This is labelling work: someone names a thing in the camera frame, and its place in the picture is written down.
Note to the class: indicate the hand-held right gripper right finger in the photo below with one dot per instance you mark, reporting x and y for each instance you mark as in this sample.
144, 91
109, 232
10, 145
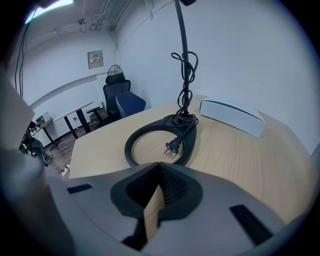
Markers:
215, 215

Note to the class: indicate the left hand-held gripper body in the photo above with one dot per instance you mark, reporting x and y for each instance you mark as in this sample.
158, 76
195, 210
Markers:
25, 190

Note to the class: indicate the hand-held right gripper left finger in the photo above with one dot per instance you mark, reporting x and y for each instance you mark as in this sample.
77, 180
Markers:
95, 207

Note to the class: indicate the black desk lamp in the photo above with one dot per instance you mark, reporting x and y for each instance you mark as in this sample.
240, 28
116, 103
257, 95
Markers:
184, 37

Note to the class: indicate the white power strip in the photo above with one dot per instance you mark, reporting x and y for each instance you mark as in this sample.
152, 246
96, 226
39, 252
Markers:
65, 171

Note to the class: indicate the clear plastic box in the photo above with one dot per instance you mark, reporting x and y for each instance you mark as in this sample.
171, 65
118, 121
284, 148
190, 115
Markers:
43, 117

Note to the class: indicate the white table with black legs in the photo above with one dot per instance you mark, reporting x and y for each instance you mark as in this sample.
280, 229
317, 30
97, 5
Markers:
75, 110

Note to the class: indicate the white cardboard box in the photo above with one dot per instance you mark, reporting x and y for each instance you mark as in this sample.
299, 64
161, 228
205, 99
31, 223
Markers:
230, 117

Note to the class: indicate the blue fabric chair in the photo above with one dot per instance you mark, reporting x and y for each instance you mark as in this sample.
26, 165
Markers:
131, 103

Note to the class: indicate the black mesh office chair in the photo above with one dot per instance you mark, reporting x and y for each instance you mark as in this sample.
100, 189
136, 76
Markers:
115, 93

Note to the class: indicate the black standing fan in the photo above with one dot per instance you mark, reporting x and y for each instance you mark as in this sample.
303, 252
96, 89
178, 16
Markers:
113, 71

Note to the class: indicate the ceiling light panel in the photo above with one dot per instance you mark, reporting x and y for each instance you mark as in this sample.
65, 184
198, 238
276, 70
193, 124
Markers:
50, 7

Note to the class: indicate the ceiling conduit pipes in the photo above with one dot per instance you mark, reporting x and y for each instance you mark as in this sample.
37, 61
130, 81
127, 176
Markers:
100, 21

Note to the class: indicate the grey wall electrical panel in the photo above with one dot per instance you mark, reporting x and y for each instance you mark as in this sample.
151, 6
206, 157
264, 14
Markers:
95, 60

